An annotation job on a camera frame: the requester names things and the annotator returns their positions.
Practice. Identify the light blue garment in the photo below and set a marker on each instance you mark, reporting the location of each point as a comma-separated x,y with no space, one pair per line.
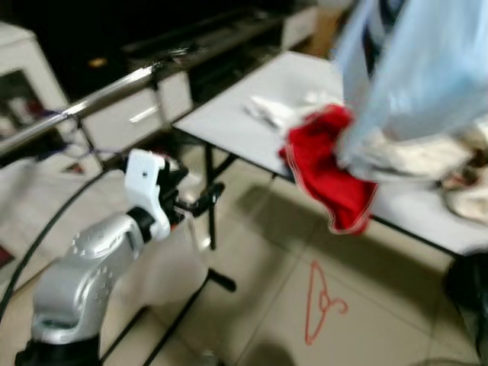
427,69

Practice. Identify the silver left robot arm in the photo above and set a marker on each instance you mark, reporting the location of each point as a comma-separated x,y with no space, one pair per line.
84,267

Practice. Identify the white drawer unit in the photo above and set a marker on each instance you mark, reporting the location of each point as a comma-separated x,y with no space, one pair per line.
130,118

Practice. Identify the white table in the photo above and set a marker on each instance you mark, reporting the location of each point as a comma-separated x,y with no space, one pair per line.
252,99

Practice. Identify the red garment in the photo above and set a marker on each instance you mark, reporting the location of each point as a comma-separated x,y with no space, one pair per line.
328,168

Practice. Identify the dark furniture unit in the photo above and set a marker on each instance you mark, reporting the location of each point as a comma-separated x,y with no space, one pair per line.
99,38

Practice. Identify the white drawer cabinet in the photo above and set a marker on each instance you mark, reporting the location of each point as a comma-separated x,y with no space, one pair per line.
299,27

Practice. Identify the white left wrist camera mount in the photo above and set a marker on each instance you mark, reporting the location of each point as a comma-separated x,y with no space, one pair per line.
145,183

